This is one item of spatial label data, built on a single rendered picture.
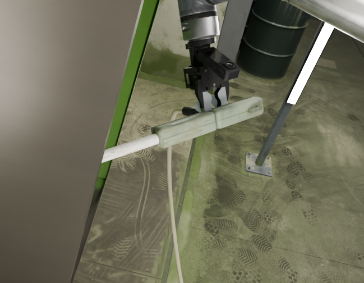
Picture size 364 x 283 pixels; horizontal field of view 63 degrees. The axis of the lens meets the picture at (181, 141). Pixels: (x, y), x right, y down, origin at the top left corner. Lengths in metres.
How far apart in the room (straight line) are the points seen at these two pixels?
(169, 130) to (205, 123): 0.09
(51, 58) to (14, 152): 0.16
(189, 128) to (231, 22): 1.95
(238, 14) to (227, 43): 0.25
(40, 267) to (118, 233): 1.05
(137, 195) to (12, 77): 1.60
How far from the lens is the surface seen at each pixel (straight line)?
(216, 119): 0.72
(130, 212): 1.82
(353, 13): 0.71
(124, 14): 0.27
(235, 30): 2.59
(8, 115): 0.38
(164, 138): 0.65
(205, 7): 0.74
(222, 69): 0.68
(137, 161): 2.06
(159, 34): 2.69
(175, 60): 2.76
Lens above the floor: 1.58
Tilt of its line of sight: 43 degrees down
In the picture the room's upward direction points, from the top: 11 degrees clockwise
